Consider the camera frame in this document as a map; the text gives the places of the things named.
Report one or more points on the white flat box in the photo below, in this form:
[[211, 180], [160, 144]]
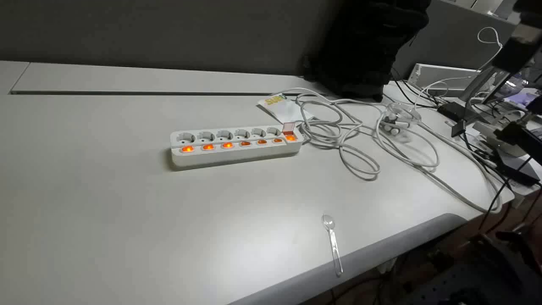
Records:
[[443, 76]]

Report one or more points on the clear plastic spoon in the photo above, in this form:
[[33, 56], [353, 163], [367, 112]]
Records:
[[333, 239]]

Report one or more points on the black fabric bag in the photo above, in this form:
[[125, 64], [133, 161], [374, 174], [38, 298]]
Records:
[[362, 44]]

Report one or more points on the black camera stand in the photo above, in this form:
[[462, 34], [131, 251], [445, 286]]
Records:
[[480, 85]]

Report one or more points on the white multi-socket power strip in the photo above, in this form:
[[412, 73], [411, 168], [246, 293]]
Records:
[[238, 152]]

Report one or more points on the clear plastic wrapper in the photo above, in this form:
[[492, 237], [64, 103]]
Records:
[[397, 120]]

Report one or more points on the white paper tag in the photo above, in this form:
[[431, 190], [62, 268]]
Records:
[[280, 107]]

